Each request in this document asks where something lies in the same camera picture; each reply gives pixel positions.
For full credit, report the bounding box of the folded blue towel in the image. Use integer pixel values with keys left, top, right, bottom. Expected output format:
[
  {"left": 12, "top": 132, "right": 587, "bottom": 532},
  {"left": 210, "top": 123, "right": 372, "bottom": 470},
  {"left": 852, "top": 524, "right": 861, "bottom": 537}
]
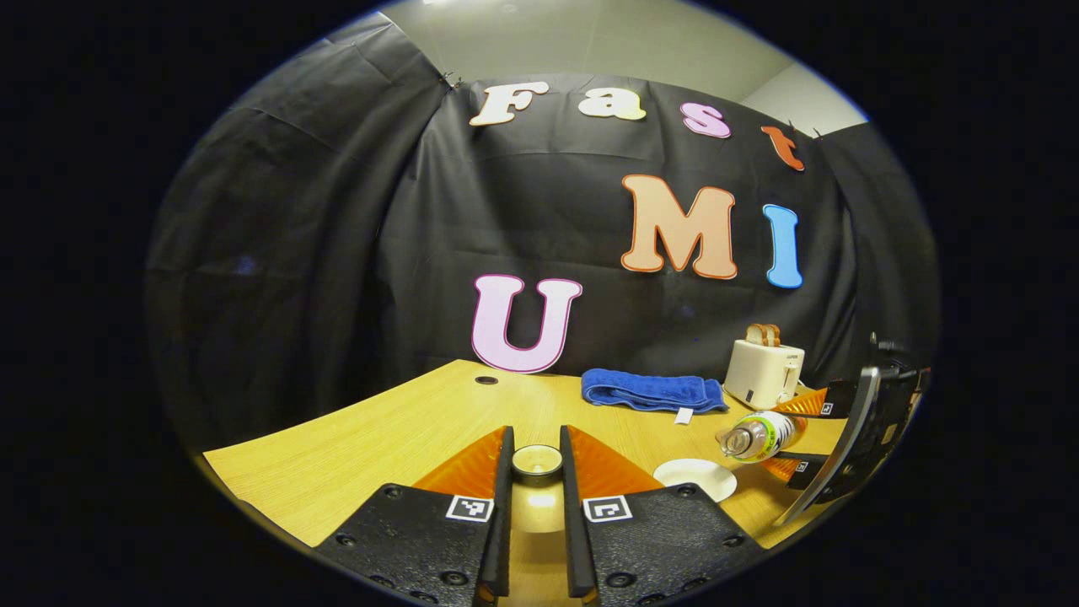
[{"left": 581, "top": 368, "right": 729, "bottom": 425}]

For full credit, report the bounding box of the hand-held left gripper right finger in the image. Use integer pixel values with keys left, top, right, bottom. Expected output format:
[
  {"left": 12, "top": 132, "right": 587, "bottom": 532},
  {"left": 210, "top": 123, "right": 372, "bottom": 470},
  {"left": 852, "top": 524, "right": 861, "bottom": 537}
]
[{"left": 559, "top": 424, "right": 766, "bottom": 607}]

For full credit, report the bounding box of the black backdrop cloth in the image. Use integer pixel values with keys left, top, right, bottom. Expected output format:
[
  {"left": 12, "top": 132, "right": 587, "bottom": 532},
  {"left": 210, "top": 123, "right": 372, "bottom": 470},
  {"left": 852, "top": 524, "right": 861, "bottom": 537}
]
[{"left": 143, "top": 17, "right": 941, "bottom": 456}]

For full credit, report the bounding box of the plastic water bottle orange label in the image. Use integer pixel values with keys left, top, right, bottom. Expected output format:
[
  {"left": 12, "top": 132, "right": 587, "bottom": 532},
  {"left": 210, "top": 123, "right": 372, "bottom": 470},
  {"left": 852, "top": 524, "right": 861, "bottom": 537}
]
[{"left": 716, "top": 411, "right": 808, "bottom": 465}]

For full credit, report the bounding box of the white teacup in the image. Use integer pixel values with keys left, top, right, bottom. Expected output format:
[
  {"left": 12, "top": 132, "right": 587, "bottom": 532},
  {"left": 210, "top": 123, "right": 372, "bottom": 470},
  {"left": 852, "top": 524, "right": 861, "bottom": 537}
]
[{"left": 653, "top": 458, "right": 738, "bottom": 504}]

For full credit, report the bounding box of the cream toaster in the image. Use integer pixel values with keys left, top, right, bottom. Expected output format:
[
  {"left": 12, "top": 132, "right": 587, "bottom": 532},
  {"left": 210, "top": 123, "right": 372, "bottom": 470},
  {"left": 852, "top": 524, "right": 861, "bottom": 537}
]
[{"left": 723, "top": 339, "right": 806, "bottom": 411}]

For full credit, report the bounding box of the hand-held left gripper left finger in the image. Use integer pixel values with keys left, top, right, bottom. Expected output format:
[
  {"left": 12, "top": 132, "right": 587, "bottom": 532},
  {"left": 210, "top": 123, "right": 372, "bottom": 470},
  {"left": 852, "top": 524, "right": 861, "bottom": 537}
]
[{"left": 314, "top": 425, "right": 517, "bottom": 607}]

